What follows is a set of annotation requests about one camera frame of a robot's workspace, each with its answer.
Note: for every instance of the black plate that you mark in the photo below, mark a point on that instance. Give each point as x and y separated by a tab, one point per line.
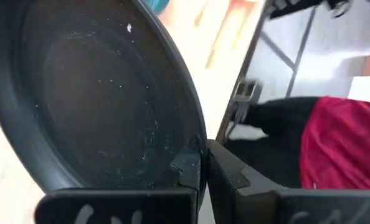
94	93

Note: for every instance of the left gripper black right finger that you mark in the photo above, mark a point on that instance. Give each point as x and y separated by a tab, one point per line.
250	205

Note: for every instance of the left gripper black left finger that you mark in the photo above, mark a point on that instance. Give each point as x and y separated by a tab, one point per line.
126	208

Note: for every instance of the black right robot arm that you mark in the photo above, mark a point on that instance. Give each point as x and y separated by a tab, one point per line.
266	161

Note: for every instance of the magenta plate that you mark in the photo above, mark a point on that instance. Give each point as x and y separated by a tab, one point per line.
344	143

